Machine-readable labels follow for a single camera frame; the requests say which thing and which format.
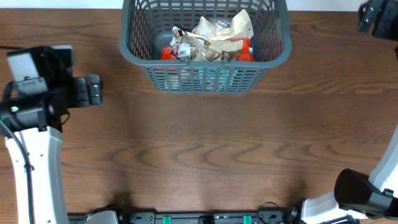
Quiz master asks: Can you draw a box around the beige cookie bag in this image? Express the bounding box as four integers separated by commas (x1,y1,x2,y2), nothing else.
170,27,244,62

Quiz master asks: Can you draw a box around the orange cookie package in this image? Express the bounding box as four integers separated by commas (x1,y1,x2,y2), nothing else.
161,39,254,62

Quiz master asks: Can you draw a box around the beige snack bag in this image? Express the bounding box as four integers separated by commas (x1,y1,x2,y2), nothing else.
192,9,254,40

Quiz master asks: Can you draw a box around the teal snack wrapper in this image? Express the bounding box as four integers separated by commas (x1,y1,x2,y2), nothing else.
193,69,238,92

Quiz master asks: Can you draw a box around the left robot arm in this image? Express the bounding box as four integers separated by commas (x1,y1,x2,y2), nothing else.
1,45,121,224

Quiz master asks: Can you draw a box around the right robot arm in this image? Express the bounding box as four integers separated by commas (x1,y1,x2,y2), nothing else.
287,0,397,224

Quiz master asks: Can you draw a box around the grey plastic basket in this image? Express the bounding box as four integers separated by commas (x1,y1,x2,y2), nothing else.
119,0,292,93

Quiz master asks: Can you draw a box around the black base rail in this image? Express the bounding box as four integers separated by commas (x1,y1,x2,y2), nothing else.
68,205,291,224

